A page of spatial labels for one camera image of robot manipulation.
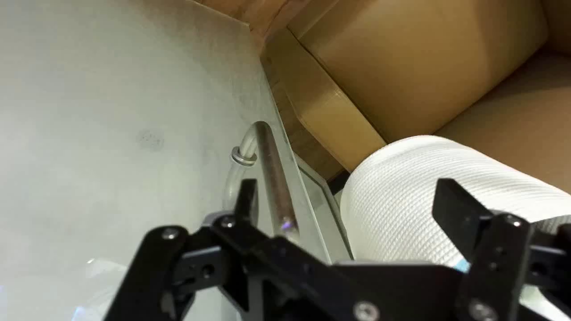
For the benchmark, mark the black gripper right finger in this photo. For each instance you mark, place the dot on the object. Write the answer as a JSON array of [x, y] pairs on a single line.
[[505, 267]]

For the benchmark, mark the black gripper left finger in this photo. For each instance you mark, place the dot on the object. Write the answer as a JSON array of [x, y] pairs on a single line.
[[178, 278]]

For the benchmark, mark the glass shower door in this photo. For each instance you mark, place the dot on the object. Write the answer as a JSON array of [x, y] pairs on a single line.
[[117, 117]]

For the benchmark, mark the white woven laundry basket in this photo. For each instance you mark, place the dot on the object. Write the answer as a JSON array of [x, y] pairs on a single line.
[[403, 201]]

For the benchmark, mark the brown cardboard box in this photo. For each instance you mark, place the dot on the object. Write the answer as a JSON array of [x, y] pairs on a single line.
[[415, 58]]

